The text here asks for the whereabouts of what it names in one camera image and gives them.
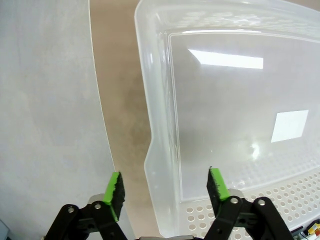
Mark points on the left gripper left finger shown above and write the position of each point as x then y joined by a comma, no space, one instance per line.
110,197

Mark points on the white perforated plastic basket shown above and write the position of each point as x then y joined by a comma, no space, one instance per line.
225,100

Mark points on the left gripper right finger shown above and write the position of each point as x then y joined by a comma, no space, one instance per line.
220,190

